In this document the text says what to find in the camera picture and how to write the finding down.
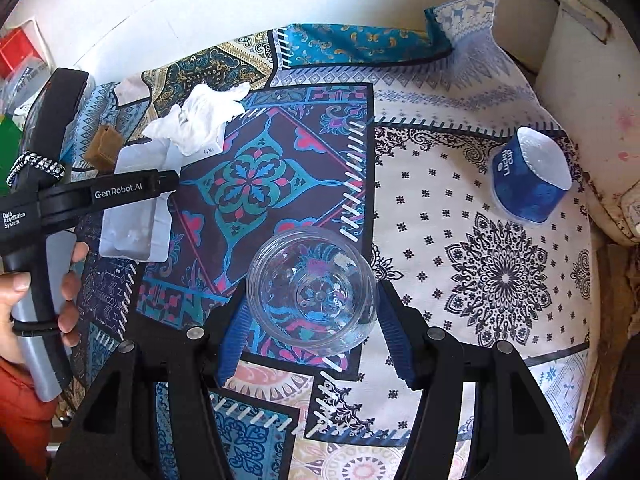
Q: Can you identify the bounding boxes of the white rusty appliance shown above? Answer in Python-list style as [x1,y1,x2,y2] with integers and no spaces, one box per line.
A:
[535,0,640,246]

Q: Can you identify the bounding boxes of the clear plastic container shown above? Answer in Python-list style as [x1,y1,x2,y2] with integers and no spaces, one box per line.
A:
[0,57,52,117]

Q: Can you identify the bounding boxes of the patterned patchwork blanket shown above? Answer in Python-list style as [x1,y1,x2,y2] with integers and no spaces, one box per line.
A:
[65,0,601,480]

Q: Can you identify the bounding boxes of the small brown cardboard box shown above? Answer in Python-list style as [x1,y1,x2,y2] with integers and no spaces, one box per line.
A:
[84,126,122,167]

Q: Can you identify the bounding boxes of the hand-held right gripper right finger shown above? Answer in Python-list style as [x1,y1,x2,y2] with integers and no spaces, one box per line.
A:
[377,280,581,480]

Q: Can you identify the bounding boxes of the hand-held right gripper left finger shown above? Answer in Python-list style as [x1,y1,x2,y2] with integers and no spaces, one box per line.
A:
[50,302,251,480]

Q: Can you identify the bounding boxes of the crumpled white tissue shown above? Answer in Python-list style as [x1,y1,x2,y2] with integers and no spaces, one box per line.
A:
[142,81,251,157]

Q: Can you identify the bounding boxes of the person's orange clothing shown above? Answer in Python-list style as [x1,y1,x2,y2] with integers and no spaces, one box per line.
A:
[0,355,62,443]

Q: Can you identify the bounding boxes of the blue yogurt cup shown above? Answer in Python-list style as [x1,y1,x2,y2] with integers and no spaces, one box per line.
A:
[489,126,572,224]

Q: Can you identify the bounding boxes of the person's left hand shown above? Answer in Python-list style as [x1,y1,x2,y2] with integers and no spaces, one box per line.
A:
[0,241,90,363]

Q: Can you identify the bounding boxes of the clear plastic blister tray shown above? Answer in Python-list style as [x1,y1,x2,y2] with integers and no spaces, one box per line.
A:
[98,139,183,262]

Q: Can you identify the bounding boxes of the green sheet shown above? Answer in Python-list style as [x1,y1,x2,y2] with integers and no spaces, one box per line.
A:
[0,115,27,187]

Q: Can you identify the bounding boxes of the red box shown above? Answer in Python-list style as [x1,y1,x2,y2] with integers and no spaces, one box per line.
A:
[0,30,32,78]

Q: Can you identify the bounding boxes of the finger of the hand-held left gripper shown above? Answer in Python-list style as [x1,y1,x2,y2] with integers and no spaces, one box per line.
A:
[142,169,180,197]

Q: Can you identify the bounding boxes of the clear plastic cup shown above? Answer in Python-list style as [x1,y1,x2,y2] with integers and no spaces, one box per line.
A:
[246,227,377,358]

